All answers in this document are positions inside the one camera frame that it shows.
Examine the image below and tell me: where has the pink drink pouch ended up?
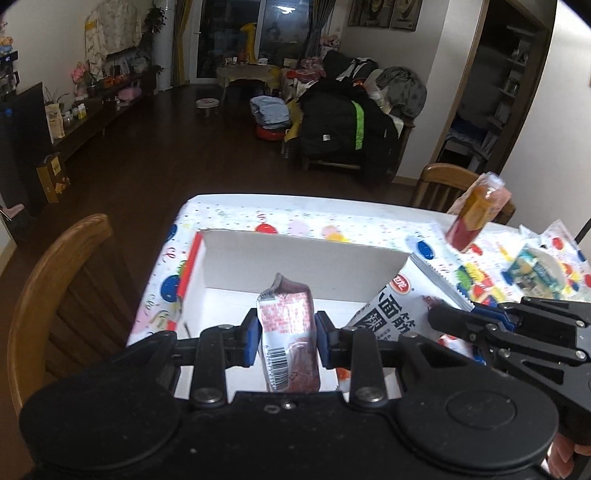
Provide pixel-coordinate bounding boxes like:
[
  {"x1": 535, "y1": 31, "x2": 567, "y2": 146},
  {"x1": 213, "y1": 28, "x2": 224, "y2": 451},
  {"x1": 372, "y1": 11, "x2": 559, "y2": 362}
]
[{"x1": 256, "y1": 274, "x2": 321, "y2": 393}]

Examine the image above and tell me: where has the wooden chair near box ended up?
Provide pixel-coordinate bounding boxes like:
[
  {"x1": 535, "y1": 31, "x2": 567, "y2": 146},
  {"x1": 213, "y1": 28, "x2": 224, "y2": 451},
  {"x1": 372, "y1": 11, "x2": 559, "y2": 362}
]
[{"x1": 7, "y1": 213, "x2": 140, "y2": 411}]

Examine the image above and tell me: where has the red white cardboard box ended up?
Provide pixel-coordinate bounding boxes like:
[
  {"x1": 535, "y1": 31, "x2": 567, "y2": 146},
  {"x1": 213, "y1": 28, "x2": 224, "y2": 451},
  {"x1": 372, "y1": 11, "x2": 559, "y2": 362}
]
[{"x1": 165, "y1": 228, "x2": 477, "y2": 402}]

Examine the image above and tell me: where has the dark tv cabinet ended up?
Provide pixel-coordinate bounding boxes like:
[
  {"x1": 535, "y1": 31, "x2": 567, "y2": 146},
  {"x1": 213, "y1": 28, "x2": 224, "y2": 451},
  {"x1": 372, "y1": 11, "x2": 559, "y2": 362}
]
[{"x1": 1, "y1": 67, "x2": 158, "y2": 214}]

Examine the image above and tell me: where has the white gluten snack bag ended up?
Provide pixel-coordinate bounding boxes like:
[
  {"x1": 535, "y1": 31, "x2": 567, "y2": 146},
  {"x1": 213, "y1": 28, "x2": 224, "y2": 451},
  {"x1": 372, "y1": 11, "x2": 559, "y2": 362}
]
[{"x1": 346, "y1": 254, "x2": 475, "y2": 342}]

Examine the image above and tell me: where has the person's right hand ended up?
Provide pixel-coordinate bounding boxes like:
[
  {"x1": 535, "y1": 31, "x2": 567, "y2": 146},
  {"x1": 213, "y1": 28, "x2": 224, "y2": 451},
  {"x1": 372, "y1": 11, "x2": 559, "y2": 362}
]
[{"x1": 547, "y1": 433, "x2": 591, "y2": 479}]

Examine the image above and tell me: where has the black jacket on chair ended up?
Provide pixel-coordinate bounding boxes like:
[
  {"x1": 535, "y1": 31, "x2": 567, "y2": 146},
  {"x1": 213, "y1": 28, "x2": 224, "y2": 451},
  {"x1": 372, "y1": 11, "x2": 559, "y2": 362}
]
[{"x1": 297, "y1": 78, "x2": 399, "y2": 179}]

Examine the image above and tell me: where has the soft tissue pack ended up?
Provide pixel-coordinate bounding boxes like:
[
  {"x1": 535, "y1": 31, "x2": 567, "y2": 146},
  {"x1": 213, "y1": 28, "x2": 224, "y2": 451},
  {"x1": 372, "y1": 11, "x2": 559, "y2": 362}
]
[{"x1": 502, "y1": 246, "x2": 566, "y2": 299}]

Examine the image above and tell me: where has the orange drink bottle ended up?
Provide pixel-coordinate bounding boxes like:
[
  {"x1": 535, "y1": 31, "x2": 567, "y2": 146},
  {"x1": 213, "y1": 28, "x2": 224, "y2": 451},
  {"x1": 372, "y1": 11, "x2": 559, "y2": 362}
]
[{"x1": 445, "y1": 172, "x2": 512, "y2": 252}]

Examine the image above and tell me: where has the wooden chair with pink cloth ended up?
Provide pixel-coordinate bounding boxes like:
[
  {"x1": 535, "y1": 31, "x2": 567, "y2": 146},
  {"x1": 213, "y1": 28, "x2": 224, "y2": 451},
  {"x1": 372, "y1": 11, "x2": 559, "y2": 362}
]
[{"x1": 411, "y1": 163, "x2": 516, "y2": 225}]

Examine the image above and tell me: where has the balloon pattern tablecloth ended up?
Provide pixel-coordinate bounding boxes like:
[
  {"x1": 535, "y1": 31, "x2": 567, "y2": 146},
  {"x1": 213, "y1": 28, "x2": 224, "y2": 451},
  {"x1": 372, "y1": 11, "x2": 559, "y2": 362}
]
[{"x1": 128, "y1": 194, "x2": 590, "y2": 343}]

